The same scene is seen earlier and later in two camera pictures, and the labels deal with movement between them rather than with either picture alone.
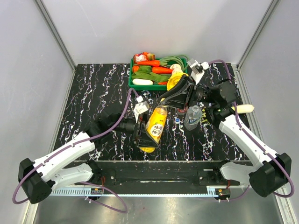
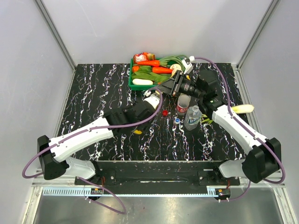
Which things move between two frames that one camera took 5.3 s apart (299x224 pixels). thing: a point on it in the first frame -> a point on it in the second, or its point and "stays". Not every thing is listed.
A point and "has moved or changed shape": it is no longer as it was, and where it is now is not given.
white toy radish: [142, 81] stays
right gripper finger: [179, 101] -> [167, 87]
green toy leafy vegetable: [145, 72] stays
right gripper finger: [185, 79] -> [170, 83]
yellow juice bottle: [155, 125] has moved or changed shape
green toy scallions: [183, 59] stays
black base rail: [129, 173] stays
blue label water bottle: [193, 117] stays
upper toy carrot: [149, 63] stays
